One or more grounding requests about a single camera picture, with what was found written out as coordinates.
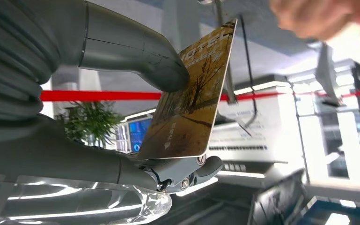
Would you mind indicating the blue display screen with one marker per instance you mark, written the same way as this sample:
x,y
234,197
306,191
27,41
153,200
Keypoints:
x,y
139,133

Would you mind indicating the white counter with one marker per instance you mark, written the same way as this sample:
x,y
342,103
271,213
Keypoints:
x,y
254,136

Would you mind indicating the green potted plant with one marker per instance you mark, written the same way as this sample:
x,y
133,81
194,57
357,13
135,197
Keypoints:
x,y
89,122

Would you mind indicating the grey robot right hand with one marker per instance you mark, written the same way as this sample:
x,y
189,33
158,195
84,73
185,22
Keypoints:
x,y
58,174

